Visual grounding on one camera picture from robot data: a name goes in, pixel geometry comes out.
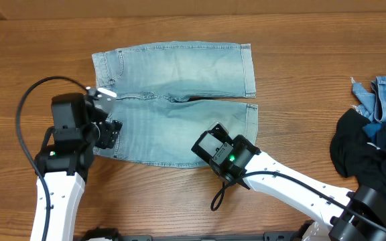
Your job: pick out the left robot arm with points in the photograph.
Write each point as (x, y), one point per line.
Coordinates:
(80, 125)

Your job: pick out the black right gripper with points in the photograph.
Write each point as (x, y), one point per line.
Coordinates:
(201, 147)

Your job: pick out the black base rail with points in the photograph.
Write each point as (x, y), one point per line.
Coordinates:
(112, 234)

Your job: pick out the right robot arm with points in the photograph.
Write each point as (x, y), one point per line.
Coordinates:
(337, 213)

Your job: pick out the light blue denim shorts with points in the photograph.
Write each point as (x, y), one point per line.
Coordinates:
(169, 93)

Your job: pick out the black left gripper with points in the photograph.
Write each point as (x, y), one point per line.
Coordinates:
(110, 132)

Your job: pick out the black garment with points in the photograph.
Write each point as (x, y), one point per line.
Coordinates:
(354, 154)

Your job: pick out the blue denim garment pile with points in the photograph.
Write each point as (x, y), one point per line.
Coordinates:
(372, 104)

